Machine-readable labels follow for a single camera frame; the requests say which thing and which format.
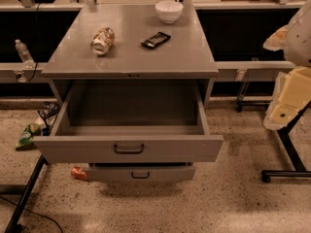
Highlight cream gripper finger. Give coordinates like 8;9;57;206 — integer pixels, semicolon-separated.
263;25;288;51
263;66;311;130

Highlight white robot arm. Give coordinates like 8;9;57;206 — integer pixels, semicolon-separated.
263;0;311;130

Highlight grey lower drawer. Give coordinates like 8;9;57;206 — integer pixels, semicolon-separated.
86;162;195;182

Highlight grey metal drawer cabinet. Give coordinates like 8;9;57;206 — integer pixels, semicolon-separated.
42;4;218;101

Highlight open grey top drawer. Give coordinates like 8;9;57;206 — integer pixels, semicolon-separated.
35;80;224;164

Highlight black metal stand right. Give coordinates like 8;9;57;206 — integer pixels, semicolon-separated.
261;102;311;183

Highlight white ceramic bowl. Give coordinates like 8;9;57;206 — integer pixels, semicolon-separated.
155;1;184;24

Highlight orange snack wrapper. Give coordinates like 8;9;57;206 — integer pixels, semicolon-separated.
71;166;87;181

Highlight dark snack bags pile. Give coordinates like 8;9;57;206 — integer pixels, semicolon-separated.
36;102;60;136

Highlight clear plastic water bottle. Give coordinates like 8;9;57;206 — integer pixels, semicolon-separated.
15;39;35;69

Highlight green chip bag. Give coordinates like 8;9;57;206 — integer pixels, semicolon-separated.
16;123;41;150

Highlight black table leg left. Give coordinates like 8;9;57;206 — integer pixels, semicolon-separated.
0;155;47;233

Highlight black floor cable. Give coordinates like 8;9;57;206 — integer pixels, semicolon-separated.
0;195;64;233

